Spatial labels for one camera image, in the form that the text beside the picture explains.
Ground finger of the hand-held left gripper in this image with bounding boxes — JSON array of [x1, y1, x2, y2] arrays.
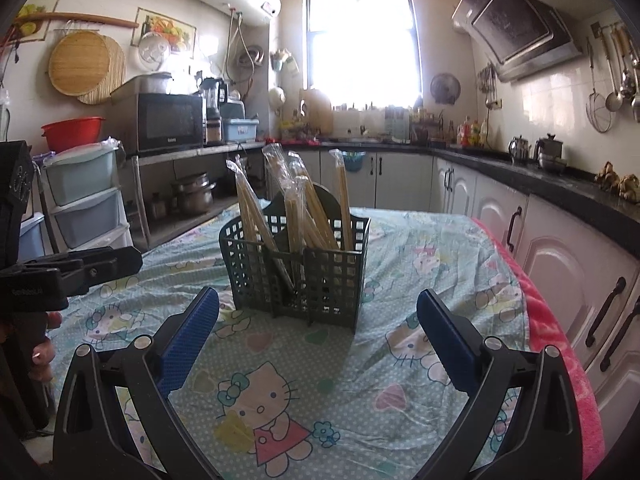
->
[[61, 247, 143, 295], [21, 247, 116, 273]]

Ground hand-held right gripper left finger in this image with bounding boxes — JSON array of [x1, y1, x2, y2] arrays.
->
[[52, 286, 221, 480]]

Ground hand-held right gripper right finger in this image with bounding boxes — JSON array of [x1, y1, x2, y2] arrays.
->
[[417, 288, 588, 480]]

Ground group of chopsticks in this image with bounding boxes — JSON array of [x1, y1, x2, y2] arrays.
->
[[225, 142, 353, 293]]

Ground green plastic utensil basket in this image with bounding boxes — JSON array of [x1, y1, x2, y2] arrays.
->
[[219, 184, 372, 335]]

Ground set of metal cooking utensils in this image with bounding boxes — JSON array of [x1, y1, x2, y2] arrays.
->
[[599, 22, 640, 123]]

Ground person's left hand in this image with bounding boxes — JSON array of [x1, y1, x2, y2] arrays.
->
[[29, 311, 64, 384]]

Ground plastic drawer tower white top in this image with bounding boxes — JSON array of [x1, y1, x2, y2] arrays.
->
[[17, 212, 51, 261]]

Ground stainless steel shelf rack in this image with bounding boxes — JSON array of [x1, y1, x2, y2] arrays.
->
[[127, 142, 266, 251]]

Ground plastic drawer tower green top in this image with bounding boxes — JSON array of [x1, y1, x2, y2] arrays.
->
[[42, 142, 135, 253]]

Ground pink fleece blanket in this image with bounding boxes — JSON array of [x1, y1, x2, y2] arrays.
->
[[472, 216, 606, 463]]

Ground stacked steel pots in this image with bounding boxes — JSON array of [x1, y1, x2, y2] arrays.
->
[[171, 172, 218, 216]]

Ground cartoon printed tablecloth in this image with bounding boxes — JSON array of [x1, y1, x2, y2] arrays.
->
[[47, 197, 531, 480]]

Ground red plastic basin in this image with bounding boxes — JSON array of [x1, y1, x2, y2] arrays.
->
[[41, 116, 107, 153]]

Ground black microwave oven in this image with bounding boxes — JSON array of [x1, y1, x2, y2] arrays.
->
[[112, 92, 207, 156]]

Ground white lower kitchen cabinets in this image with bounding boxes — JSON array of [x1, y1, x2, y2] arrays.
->
[[260, 149, 640, 411]]

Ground blue grey plastic bin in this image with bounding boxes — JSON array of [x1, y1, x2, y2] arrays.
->
[[221, 117, 260, 142]]

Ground round woven mat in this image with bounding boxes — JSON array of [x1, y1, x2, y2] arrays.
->
[[77, 39, 127, 106]]

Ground black kitchen countertop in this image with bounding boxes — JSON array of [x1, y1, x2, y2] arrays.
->
[[265, 137, 640, 261]]

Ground black blender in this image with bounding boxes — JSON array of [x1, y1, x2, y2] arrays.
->
[[199, 76, 230, 145]]

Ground round bamboo board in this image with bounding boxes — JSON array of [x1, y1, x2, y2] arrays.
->
[[48, 30, 112, 96]]

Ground steel kettle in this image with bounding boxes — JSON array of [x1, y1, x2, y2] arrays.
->
[[507, 135, 532, 165]]

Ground cluster of condiment bottles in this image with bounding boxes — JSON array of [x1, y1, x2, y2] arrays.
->
[[456, 116, 489, 149]]

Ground teal utensil holder box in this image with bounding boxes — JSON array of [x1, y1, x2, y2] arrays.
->
[[384, 106, 412, 142]]

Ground ginger roots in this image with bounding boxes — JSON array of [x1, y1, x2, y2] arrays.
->
[[595, 161, 640, 199]]

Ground long wooden rolling pin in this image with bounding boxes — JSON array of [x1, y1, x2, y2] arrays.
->
[[17, 12, 140, 28]]

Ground large beige jar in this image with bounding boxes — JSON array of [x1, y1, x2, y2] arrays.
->
[[299, 88, 334, 137]]

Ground bunch of small kitchen tools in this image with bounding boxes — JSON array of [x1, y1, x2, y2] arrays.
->
[[476, 64, 502, 111]]

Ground kitchen window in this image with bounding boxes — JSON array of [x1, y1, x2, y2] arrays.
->
[[304, 0, 422, 108]]

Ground black range hood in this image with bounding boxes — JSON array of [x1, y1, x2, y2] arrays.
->
[[451, 0, 585, 84]]

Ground black wire spice rack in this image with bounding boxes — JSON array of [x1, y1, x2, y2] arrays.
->
[[410, 109, 444, 144]]

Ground fruit picture wall poster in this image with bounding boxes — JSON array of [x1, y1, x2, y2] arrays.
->
[[12, 0, 62, 42], [132, 7, 197, 54]]

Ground wall mounted cup holder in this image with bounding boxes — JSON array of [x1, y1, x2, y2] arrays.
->
[[270, 49, 301, 75]]

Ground wire mesh strainer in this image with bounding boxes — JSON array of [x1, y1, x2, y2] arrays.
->
[[585, 40, 616, 134]]

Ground metal utensil rail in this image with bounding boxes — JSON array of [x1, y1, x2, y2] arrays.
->
[[590, 20, 631, 38]]

